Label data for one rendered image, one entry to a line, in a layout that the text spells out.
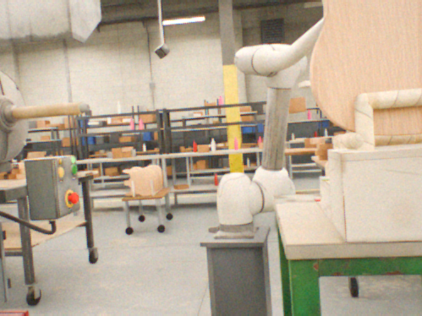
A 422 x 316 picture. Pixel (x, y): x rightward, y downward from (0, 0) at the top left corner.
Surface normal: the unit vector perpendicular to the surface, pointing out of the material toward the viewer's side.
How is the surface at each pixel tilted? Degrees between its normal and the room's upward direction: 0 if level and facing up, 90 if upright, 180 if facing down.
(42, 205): 90
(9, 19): 90
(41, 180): 90
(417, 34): 93
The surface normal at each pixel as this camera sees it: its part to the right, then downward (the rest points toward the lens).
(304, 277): -0.11, 0.07
